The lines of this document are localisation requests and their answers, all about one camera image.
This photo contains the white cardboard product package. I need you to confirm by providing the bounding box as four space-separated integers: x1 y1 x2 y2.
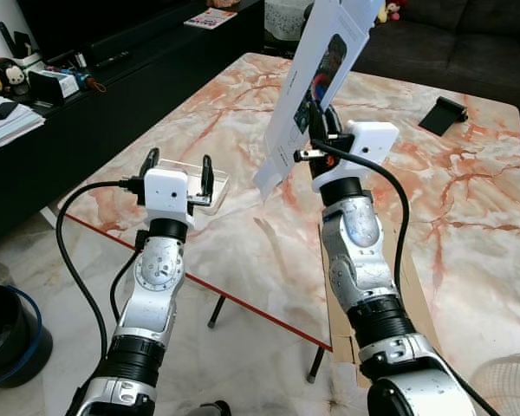
253 0 384 198

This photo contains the clear plastic tray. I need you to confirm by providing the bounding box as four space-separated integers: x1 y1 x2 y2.
152 159 231 214

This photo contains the black low TV console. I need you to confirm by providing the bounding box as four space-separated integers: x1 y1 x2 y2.
0 0 266 252

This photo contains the orange veined marble table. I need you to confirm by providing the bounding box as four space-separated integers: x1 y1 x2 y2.
59 52 520 416

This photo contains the grey patterned cushion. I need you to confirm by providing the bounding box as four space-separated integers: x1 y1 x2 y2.
264 0 318 42

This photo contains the black phone stand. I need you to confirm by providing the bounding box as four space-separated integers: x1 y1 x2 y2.
418 96 469 137

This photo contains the black table leg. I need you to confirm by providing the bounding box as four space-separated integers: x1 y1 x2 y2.
207 295 229 329
308 347 324 385

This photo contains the black box white label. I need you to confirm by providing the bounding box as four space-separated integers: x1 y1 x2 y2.
28 69 81 106

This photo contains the yellow red plush toy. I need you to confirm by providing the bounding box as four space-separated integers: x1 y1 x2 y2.
377 0 409 24

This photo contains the red white magazine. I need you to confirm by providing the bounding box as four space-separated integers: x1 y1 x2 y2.
184 7 238 30

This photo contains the stack of white papers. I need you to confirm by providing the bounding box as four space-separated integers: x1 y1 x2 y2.
0 95 47 154

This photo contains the dark grey sofa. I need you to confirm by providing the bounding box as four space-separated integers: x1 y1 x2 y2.
351 0 520 98

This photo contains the black television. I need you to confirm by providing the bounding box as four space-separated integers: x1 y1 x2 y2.
17 0 214 55

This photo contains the black white plush figure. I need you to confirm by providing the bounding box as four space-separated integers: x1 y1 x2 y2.
0 58 32 99

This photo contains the brown cardboard sheet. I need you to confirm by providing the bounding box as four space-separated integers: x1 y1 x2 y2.
325 250 444 387

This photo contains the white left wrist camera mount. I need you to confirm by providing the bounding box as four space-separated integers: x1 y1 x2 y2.
143 167 192 219

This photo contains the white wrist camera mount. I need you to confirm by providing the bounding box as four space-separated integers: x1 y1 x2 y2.
143 167 192 219
316 121 400 193

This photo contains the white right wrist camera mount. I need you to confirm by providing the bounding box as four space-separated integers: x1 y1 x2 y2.
316 121 400 193

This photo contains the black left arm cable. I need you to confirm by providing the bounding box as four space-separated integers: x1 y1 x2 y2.
56 178 148 365

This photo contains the black rubbish bin blue ring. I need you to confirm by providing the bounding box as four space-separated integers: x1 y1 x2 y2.
0 284 55 388

